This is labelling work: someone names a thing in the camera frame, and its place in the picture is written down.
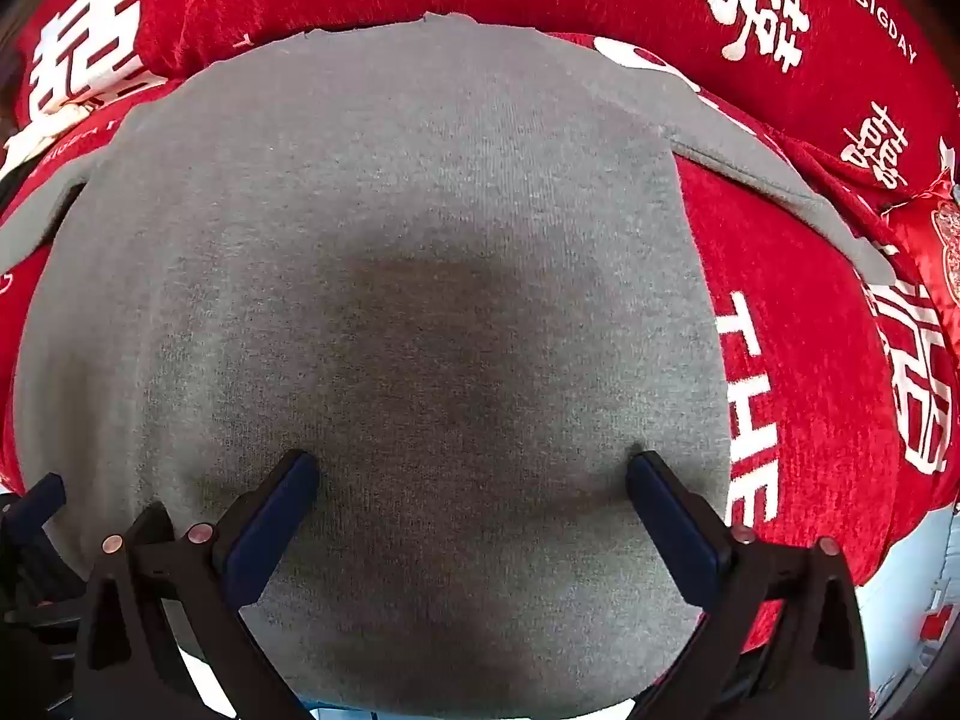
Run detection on red printed sofa cover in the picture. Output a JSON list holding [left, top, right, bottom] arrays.
[[0, 0, 960, 653]]

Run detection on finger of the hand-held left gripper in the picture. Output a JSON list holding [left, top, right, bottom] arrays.
[[0, 471, 68, 542]]

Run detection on red satin pillow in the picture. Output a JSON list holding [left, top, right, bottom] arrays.
[[885, 135, 960, 361]]

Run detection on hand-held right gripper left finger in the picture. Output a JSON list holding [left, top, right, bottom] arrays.
[[71, 450, 323, 720]]

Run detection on grey knit sweater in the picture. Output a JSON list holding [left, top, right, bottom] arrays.
[[0, 11, 893, 717]]

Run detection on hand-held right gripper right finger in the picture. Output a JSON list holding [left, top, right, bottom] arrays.
[[626, 450, 875, 720]]

